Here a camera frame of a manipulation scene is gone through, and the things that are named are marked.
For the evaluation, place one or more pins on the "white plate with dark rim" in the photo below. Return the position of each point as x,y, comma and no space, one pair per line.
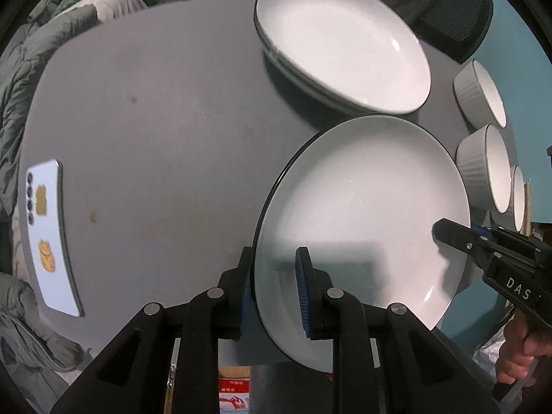
319,101
366,189

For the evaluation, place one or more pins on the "black mesh office chair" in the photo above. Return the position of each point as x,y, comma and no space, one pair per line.
457,21

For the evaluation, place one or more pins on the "pale pillow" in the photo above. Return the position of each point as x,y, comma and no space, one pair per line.
112,2

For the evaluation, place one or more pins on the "white ribbed bowl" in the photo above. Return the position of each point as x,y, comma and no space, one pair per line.
517,194
470,90
474,159

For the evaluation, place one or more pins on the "white plastic bag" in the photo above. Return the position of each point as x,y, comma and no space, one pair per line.
487,353

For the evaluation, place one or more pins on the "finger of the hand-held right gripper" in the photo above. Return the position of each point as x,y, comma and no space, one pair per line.
457,235
483,232

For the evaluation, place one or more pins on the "grey duvet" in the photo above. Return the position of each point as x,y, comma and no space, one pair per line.
26,73

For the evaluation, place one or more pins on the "white smartphone with stickers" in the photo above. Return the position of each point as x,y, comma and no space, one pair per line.
51,276

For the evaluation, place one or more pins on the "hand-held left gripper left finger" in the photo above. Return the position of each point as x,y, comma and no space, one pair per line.
246,295

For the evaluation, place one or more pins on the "red and white packet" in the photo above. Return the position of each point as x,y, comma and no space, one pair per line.
235,396

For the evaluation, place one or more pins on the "stack of white plates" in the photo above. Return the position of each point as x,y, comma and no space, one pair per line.
336,39

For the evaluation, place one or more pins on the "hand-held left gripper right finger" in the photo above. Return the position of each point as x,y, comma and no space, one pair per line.
302,295

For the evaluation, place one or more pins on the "person's right hand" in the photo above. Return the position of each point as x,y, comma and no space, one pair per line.
515,362

